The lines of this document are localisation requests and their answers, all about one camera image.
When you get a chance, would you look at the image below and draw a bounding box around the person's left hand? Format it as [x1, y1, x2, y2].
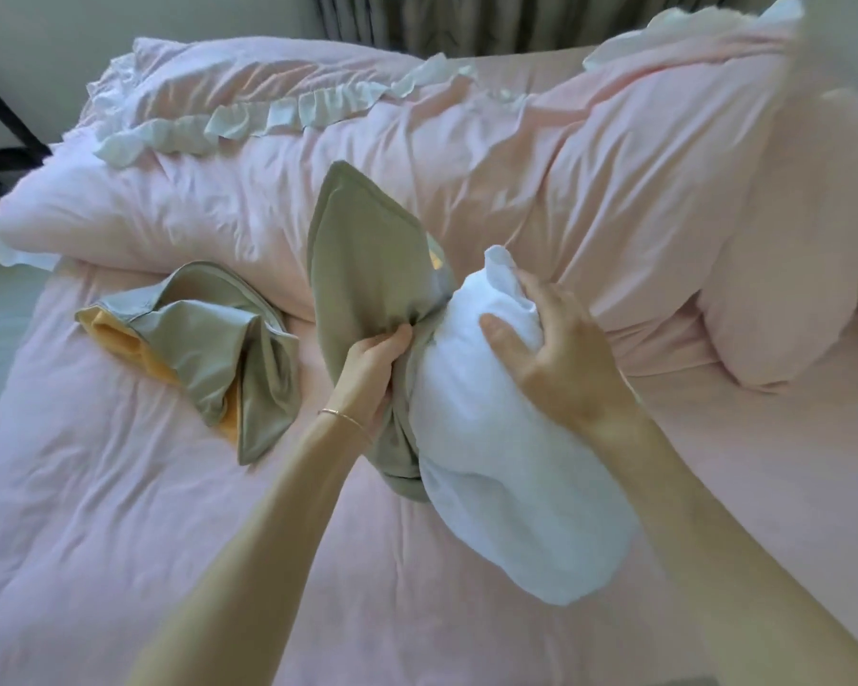
[320, 322, 416, 438]

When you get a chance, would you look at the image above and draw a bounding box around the person's right hand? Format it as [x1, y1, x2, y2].
[478, 269, 646, 442]

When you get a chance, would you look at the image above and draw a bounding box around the white cushion insert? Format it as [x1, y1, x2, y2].
[406, 244, 643, 608]

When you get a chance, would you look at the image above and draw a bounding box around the grey-green cushion cover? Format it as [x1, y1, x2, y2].
[73, 260, 303, 467]
[305, 159, 460, 504]

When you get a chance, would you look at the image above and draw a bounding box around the person's left forearm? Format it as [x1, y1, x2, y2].
[124, 412, 375, 686]

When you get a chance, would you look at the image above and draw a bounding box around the person's right forearm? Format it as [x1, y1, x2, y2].
[584, 408, 858, 686]

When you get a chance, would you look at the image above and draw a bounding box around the plain pink pillow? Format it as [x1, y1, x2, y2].
[695, 91, 858, 392]

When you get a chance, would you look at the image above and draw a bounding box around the pink duvet with white ruffle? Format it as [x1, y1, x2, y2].
[0, 5, 807, 377]

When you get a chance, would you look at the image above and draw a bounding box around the pink bed sheet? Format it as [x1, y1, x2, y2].
[0, 48, 858, 686]

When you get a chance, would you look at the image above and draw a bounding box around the cream and grey patterned curtain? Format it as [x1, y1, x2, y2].
[313, 0, 739, 59]

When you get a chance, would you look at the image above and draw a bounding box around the white headboard with grey stripe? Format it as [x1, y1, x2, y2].
[785, 0, 858, 95]

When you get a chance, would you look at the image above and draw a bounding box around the thin gold bracelet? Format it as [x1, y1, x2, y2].
[317, 408, 376, 445]

